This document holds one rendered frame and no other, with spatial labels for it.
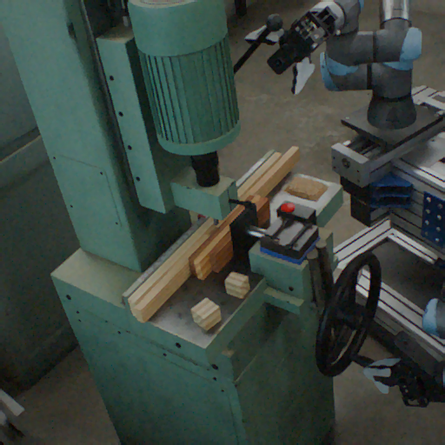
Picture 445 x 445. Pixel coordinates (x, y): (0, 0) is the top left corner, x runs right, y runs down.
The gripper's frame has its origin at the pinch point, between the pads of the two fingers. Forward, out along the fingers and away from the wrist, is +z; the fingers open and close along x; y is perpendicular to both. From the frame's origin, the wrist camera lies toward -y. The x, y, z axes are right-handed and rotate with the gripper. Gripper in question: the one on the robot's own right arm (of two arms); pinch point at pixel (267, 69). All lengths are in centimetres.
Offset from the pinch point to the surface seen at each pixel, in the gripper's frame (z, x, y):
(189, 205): 15.7, 10.1, -30.3
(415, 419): -23, 112, -72
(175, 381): 34, 40, -60
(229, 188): 11.7, 12.9, -20.6
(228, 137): 13.9, 4.9, -7.3
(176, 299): 33, 23, -34
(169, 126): 21.0, -4.4, -9.9
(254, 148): -137, 15, -168
